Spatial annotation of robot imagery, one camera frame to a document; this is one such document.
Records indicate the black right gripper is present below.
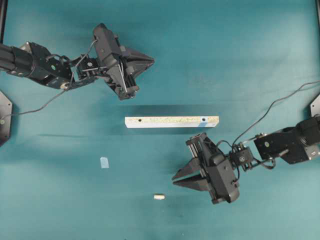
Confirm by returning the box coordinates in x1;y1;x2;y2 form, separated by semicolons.
172;132;220;201

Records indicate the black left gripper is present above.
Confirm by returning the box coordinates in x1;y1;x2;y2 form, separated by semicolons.
98;45;154;100

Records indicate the small white wooden rod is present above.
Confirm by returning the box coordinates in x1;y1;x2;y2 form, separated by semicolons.
153;193;166;200

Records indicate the white wooden board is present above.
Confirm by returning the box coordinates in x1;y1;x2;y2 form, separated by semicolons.
124;116;220;128

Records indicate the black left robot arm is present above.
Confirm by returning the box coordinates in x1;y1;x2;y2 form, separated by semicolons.
0;42;155;100

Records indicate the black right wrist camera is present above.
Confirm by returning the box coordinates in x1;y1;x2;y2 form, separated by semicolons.
207;153;240;204

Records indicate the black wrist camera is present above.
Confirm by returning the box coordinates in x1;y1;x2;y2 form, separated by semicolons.
93;23;122;69
207;153;240;204

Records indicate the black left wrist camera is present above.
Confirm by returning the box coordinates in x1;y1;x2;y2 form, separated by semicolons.
93;23;122;69

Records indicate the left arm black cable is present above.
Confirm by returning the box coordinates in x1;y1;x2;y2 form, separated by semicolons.
0;39;101;120

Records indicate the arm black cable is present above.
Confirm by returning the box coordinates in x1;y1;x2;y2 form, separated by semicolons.
0;39;101;120
231;80;320;151

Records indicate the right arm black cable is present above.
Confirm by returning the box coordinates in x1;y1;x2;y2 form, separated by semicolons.
231;80;320;151

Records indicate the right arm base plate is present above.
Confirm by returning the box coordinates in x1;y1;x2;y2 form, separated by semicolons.
310;94;320;117

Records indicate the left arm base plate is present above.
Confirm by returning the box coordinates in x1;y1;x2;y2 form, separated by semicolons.
0;91;13;146

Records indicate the black frame post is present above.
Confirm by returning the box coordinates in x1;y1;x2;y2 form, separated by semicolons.
0;0;8;44

